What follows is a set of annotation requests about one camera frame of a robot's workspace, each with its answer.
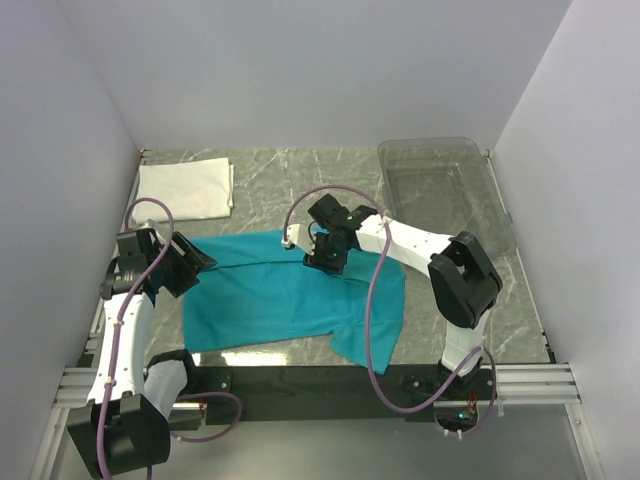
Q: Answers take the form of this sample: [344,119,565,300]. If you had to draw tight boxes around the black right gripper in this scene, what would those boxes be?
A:
[303,232,349,277]

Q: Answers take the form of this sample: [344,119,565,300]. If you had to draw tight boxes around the teal t shirt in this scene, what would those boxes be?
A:
[183,230,406,374]

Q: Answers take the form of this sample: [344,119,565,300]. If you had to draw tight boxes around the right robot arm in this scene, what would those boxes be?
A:
[282,194,503,399]

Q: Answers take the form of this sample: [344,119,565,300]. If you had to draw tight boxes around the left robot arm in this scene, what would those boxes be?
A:
[67,228,216,479]

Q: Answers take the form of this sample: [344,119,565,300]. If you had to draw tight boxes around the folded white t shirt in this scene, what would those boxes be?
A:
[136,157,234,221]

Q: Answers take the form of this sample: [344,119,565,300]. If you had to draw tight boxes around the clear plastic bin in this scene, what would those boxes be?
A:
[377,137,515,259]

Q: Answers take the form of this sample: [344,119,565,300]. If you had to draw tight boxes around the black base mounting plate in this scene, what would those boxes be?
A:
[186,366,496,431]

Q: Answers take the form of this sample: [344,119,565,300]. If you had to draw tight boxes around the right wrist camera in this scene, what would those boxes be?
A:
[281,224,316,256]

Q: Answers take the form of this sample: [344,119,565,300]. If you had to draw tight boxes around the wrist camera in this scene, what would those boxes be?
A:
[281,224,316,256]
[116,228,160,271]

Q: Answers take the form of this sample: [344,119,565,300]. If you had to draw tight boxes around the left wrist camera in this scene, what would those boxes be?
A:
[116,228,160,271]

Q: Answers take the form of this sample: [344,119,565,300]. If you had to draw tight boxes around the aluminium rail frame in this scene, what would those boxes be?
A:
[27,362,606,480]

